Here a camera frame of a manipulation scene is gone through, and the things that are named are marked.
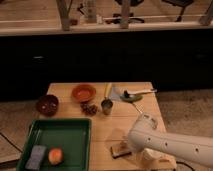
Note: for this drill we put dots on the black wooden-backed eraser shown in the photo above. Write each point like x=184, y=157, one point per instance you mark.
x=119, y=150

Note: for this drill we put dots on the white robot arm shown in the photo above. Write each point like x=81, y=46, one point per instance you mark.
x=144, y=134

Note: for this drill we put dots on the small metal cup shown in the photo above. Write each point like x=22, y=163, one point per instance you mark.
x=107, y=105

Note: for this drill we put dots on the white plastic cup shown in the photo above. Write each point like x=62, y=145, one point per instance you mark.
x=150, y=155

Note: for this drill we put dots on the yellow banana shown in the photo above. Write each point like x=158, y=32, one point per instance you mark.
x=107, y=90

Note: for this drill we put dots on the grey cloth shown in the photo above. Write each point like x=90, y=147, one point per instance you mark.
x=114, y=94

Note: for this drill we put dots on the orange bowl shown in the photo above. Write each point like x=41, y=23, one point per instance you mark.
x=83, y=93

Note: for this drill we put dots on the green plate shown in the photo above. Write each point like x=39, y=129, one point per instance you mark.
x=130, y=98

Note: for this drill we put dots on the bunch of dark grapes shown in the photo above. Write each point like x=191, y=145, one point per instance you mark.
x=88, y=109

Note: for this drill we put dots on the metal spoon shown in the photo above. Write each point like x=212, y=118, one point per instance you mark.
x=137, y=108

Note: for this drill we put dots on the green plastic tray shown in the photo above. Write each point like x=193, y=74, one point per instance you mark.
x=71, y=135

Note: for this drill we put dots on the dark red bowl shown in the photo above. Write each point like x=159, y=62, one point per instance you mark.
x=47, y=105

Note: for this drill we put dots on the wooden table leg middle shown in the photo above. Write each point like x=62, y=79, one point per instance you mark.
x=125, y=10

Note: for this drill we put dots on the wooden table leg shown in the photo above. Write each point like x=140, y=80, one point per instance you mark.
x=125, y=10
x=64, y=9

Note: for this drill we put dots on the orange peach fruit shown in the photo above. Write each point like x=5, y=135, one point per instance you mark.
x=55, y=156

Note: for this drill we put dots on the wooden table leg left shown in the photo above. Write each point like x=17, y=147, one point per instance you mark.
x=64, y=9

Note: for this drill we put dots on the grey sponge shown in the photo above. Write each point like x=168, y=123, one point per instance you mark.
x=36, y=157

